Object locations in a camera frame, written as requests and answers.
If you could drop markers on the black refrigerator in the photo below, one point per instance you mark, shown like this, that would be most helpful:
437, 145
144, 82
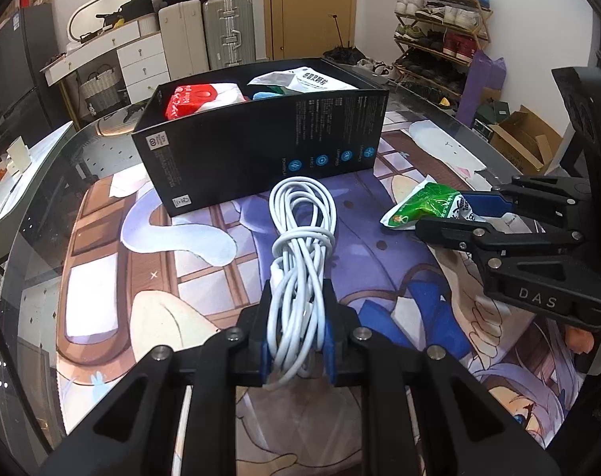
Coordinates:
30, 108

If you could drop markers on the beige suitcase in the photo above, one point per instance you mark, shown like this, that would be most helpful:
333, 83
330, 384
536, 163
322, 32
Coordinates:
184, 41

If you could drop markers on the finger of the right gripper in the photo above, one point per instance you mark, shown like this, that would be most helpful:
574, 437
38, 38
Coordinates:
537, 197
476, 237

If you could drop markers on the purple bag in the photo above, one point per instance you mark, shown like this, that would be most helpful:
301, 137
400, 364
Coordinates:
484, 73

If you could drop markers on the pile of shoes on floor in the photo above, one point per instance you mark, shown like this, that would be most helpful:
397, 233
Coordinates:
350, 55

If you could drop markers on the white cup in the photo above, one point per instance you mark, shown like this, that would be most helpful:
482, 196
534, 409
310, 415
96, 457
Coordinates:
19, 159

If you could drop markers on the silver suitcase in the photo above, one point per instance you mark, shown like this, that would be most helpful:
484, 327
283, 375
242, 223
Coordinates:
229, 32

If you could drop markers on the anime printed desk mat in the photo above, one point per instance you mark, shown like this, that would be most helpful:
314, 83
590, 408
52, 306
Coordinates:
135, 278

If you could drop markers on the green white mask pack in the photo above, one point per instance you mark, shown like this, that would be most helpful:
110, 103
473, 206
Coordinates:
428, 199

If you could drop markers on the oval vanity mirror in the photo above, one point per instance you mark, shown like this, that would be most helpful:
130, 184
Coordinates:
90, 17

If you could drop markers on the black cardboard box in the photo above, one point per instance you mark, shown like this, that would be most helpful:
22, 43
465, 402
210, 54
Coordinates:
235, 151

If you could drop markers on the wooden shoe rack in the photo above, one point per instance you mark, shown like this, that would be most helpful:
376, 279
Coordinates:
438, 40

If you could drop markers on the yellow wooden door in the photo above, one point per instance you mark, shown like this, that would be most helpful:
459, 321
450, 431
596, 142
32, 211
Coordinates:
307, 28

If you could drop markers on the woven laundry basket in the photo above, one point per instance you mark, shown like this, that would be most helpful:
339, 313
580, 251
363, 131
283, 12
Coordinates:
100, 91

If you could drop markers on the white coffee table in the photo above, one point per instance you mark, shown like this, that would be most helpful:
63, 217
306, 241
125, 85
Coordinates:
17, 190

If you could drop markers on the open cardboard box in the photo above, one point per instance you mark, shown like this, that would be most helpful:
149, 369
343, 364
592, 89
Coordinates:
526, 141

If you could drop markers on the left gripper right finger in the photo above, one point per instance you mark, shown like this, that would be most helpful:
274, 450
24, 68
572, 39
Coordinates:
343, 365

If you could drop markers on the person's right hand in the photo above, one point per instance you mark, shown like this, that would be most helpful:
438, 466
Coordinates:
578, 341

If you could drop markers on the red white balloon pack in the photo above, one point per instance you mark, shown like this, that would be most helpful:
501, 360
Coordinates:
191, 99

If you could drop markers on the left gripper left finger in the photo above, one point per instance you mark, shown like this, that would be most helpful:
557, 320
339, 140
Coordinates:
256, 360

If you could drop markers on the white vanity desk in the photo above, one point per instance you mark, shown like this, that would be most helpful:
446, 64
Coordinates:
134, 49

